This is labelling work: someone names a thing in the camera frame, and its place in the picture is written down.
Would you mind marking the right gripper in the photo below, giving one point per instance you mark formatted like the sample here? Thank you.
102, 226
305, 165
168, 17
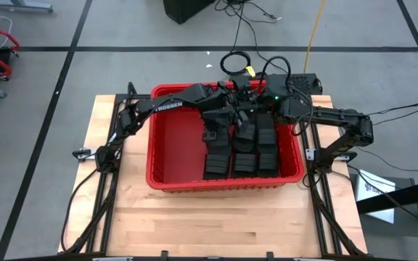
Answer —
249, 96

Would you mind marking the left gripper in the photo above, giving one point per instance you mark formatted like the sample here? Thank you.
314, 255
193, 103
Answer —
220, 116

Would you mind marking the red plastic bin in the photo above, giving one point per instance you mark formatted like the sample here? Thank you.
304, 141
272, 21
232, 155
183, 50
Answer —
176, 145

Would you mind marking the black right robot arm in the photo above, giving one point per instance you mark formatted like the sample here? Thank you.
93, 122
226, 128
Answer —
332, 117

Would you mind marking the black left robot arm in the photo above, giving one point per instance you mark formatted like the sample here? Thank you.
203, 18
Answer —
169, 105

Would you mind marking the black vented control box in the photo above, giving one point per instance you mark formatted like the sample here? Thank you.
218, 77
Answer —
307, 83

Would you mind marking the black computer case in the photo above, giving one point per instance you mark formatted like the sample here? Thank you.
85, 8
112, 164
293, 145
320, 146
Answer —
187, 9

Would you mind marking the black table clamp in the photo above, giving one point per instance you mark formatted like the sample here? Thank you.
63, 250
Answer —
164, 256
270, 256

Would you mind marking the white printed sheet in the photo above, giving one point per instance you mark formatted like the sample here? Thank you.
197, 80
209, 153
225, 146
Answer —
376, 206

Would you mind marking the long black bar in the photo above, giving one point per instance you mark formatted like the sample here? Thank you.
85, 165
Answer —
412, 194

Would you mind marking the grey side table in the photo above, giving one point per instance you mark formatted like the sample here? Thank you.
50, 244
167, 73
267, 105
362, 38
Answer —
408, 224

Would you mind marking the wooden table grey legs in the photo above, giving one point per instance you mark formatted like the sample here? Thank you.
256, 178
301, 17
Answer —
20, 6

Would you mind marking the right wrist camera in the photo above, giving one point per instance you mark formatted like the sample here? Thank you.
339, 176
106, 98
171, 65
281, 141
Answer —
241, 83

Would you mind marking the black silver frame foot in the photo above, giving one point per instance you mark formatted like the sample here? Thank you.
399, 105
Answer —
85, 154
310, 154

